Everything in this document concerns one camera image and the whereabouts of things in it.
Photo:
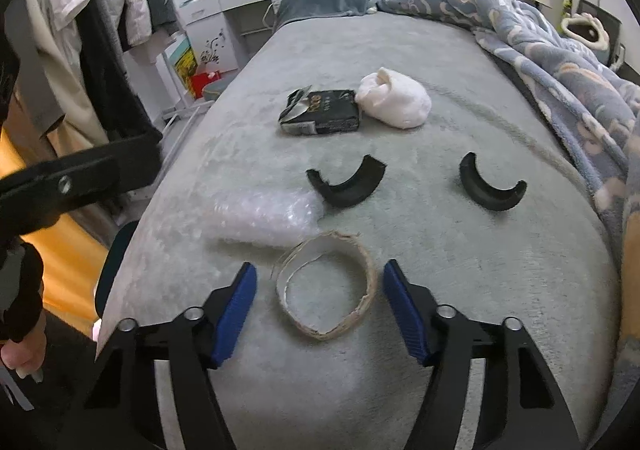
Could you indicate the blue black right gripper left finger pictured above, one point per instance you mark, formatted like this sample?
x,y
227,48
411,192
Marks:
x,y
117,407

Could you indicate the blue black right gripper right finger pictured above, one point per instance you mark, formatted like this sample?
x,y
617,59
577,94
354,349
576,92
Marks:
x,y
522,406

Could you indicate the black curved plastic piece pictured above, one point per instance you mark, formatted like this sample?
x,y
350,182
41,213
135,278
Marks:
x,y
484,194

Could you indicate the cardboard tape roll core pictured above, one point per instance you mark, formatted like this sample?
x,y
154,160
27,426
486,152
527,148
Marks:
x,y
326,284

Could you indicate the black tissue pack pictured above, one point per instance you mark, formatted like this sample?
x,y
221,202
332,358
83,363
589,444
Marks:
x,y
326,112

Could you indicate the white sock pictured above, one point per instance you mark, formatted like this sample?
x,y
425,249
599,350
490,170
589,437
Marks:
x,y
394,99

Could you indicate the dark teal trash bin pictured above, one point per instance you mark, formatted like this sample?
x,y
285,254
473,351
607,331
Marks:
x,y
110,268

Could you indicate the person's left hand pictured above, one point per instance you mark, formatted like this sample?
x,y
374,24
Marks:
x,y
27,357

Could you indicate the orange curtain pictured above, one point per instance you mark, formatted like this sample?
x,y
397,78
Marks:
x,y
74,248

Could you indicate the hanging black garment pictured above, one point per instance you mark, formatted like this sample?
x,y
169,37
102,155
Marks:
x,y
117,106

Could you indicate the hanging beige coat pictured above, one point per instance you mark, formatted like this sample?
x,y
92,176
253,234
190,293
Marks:
x,y
79,127

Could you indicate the white clothes rack base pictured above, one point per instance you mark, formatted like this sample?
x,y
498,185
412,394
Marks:
x,y
179,120

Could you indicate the red box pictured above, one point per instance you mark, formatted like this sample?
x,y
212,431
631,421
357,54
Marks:
x,y
200,80

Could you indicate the blue patterned fleece duvet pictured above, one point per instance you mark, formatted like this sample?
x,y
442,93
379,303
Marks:
x,y
595,114

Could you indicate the white cloud cat bed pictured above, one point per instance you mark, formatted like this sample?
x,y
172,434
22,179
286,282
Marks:
x,y
587,30

